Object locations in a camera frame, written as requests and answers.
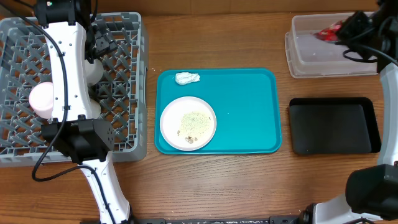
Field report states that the clear plastic bin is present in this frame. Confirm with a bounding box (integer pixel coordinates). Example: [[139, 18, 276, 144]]
[[285, 12, 377, 78]]

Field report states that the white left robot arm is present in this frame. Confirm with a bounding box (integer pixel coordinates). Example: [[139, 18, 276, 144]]
[[34, 0, 133, 223]]

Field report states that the grey dishwasher rack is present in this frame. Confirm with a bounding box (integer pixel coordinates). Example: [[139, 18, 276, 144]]
[[1, 12, 149, 167]]

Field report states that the white dinner plate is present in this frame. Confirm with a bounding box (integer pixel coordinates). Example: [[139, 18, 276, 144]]
[[159, 96, 217, 152]]

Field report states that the grey bowl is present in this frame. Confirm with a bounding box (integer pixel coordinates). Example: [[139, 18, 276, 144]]
[[84, 59, 104, 86]]

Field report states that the white cup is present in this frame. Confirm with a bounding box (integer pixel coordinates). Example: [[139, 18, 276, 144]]
[[90, 99, 101, 119]]

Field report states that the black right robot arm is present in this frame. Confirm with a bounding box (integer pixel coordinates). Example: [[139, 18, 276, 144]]
[[296, 0, 397, 223]]

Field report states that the black tray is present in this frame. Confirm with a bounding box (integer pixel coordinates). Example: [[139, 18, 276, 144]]
[[289, 97, 381, 155]]

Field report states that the teal plastic tray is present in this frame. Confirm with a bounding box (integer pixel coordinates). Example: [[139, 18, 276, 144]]
[[154, 68, 282, 155]]

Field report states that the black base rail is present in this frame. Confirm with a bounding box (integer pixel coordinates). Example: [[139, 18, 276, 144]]
[[80, 216, 301, 224]]

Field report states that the white napkin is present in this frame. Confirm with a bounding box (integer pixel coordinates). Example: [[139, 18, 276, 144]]
[[175, 72, 200, 85]]

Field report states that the leftover rice pile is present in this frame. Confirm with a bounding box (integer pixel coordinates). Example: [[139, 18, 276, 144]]
[[177, 111, 214, 144]]

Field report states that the pink bowl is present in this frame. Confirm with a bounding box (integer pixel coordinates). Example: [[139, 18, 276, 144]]
[[29, 82, 54, 119]]

